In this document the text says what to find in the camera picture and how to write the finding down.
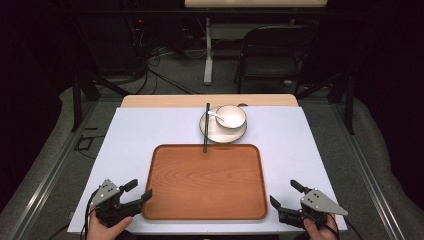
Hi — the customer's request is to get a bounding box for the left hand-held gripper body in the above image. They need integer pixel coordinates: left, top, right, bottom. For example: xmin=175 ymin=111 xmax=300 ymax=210
xmin=89 ymin=178 xmax=145 ymax=229

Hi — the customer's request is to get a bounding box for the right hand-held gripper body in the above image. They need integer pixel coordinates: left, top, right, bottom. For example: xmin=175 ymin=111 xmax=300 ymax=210
xmin=279 ymin=187 xmax=349 ymax=231

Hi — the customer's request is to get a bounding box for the person's right hand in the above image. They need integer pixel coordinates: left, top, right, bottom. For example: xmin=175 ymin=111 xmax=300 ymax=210
xmin=302 ymin=214 xmax=340 ymax=240

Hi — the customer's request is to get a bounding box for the person's left hand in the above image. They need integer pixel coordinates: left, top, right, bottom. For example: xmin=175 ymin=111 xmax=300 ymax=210
xmin=86 ymin=209 xmax=134 ymax=240

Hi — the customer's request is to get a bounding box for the white table cover sheet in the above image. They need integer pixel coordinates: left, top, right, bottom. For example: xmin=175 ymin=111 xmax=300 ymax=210
xmin=67 ymin=106 xmax=349 ymax=235

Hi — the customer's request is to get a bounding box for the wooden tray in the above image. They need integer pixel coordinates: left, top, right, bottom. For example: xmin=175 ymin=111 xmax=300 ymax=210
xmin=142 ymin=143 xmax=269 ymax=221

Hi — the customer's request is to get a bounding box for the black chopstick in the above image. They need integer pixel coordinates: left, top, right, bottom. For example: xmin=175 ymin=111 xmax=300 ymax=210
xmin=202 ymin=102 xmax=210 ymax=154
xmin=203 ymin=102 xmax=211 ymax=154

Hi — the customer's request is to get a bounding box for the white plate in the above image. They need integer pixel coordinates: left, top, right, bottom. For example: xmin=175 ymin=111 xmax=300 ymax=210
xmin=198 ymin=106 xmax=248 ymax=145

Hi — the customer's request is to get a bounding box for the white bowl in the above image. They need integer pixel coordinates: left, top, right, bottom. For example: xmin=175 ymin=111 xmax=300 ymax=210
xmin=214 ymin=104 xmax=248 ymax=130

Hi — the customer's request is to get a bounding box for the black metal stand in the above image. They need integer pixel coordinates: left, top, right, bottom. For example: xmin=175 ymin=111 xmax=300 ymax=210
xmin=295 ymin=71 xmax=356 ymax=136
xmin=71 ymin=71 xmax=133 ymax=133

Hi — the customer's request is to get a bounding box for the white spoon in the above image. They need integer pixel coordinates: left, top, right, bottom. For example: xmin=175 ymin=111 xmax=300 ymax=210
xmin=206 ymin=110 xmax=232 ymax=129

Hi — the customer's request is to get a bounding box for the black folding chair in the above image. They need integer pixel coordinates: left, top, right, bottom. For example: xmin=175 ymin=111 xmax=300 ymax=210
xmin=233 ymin=24 xmax=318 ymax=96

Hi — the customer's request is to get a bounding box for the white desk leg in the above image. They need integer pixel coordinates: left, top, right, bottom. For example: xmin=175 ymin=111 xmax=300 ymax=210
xmin=203 ymin=17 xmax=215 ymax=86

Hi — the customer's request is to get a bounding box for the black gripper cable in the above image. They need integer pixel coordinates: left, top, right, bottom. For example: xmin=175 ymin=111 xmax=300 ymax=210
xmin=319 ymin=216 xmax=365 ymax=240
xmin=79 ymin=189 xmax=100 ymax=240

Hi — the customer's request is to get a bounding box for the aluminium floor rail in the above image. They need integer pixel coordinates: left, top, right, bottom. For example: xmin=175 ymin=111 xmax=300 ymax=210
xmin=9 ymin=99 xmax=98 ymax=240
xmin=329 ymin=102 xmax=407 ymax=240

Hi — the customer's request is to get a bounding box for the bundle of floor cables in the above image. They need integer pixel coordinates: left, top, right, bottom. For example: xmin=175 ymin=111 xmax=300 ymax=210
xmin=128 ymin=18 xmax=201 ymax=96

